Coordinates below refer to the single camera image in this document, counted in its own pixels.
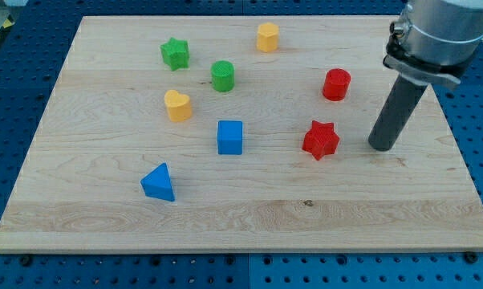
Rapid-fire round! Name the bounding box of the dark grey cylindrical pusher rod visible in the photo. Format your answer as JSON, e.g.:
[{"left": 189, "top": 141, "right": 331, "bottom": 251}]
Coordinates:
[{"left": 368, "top": 75, "right": 427, "bottom": 151}]

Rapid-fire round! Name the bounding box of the red star block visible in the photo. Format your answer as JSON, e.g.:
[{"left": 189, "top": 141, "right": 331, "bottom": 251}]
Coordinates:
[{"left": 302, "top": 120, "right": 340, "bottom": 161}]

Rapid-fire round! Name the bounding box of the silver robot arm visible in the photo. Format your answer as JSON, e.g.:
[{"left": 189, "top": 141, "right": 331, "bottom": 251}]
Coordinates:
[{"left": 368, "top": 0, "right": 483, "bottom": 151}]

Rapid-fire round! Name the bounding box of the green star block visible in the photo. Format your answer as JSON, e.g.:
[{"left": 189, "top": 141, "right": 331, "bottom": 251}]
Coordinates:
[{"left": 160, "top": 38, "right": 190, "bottom": 71}]

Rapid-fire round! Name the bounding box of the red cylinder block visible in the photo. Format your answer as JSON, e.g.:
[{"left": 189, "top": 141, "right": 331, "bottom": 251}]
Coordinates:
[{"left": 322, "top": 68, "right": 351, "bottom": 101}]

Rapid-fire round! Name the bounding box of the yellow hexagon block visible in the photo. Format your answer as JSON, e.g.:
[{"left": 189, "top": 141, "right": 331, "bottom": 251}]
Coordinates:
[{"left": 256, "top": 22, "right": 279, "bottom": 52}]

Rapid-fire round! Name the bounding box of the blue cube block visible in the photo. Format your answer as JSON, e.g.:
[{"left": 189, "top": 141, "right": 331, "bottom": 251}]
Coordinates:
[{"left": 217, "top": 120, "right": 243, "bottom": 155}]

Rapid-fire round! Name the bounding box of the green cylinder block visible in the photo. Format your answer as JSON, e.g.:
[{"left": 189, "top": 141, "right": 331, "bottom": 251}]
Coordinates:
[{"left": 210, "top": 60, "right": 235, "bottom": 92}]

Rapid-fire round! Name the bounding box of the yellow heart block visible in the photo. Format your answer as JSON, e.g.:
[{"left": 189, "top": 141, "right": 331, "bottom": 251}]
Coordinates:
[{"left": 164, "top": 90, "right": 193, "bottom": 122}]

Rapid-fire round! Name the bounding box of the light wooden board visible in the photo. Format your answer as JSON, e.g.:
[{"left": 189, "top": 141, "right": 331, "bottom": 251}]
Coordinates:
[{"left": 0, "top": 16, "right": 483, "bottom": 254}]

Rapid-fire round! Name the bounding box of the blue triangle block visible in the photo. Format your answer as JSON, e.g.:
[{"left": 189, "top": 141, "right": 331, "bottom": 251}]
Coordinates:
[{"left": 140, "top": 163, "right": 175, "bottom": 201}]

